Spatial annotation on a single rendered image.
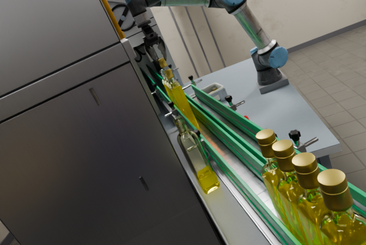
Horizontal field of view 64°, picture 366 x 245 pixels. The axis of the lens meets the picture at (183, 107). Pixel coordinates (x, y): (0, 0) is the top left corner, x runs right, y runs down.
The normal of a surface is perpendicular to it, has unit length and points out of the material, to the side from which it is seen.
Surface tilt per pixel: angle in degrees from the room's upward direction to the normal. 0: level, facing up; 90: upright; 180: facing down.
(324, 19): 90
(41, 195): 90
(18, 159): 90
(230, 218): 0
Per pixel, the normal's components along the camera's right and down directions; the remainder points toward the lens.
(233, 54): -0.09, 0.39
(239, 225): -0.40, -0.86
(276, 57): 0.32, 0.30
